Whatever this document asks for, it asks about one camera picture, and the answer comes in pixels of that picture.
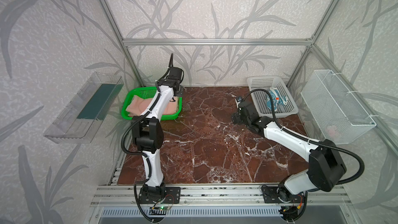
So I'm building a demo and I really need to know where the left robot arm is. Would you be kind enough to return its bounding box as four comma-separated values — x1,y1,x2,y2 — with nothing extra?
132,65,183,198

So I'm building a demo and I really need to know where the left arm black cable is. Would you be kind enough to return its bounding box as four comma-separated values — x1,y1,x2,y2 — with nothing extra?
120,52,175,184

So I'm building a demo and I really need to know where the green plastic basket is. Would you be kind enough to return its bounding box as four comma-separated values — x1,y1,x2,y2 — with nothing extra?
121,87,182,121

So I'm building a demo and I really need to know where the white wire mesh basket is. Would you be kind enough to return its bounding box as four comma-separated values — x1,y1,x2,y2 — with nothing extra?
301,69,376,145

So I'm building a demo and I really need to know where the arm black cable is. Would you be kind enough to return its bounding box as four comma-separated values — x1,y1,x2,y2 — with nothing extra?
240,88,365,185
120,52,175,184

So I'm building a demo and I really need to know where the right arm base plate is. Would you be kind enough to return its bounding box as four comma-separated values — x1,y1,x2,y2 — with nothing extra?
261,185,305,204

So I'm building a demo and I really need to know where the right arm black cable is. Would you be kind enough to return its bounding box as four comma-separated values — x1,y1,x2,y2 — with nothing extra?
240,88,365,185

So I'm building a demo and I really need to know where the clear acrylic wall shelf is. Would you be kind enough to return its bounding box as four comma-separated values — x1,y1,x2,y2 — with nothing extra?
44,72,124,144

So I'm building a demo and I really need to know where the pink towel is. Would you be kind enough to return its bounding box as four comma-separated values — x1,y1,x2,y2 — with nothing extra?
126,95,179,117

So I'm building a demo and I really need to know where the aluminium front rail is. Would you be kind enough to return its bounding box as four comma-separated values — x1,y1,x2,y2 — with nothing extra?
90,183,352,207

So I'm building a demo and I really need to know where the teal patterned towel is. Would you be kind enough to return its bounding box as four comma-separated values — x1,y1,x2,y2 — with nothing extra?
266,88,288,110

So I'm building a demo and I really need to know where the aluminium cage frame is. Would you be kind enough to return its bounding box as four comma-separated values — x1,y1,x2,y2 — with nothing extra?
86,0,398,156

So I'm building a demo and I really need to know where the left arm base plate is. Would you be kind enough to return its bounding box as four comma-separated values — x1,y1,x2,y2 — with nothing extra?
138,187,181,204

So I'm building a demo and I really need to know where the white plastic basket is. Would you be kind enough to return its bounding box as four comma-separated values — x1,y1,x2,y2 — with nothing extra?
247,76,299,118

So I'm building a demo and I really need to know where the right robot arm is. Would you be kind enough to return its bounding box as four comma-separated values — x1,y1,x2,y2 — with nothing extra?
232,97,347,198

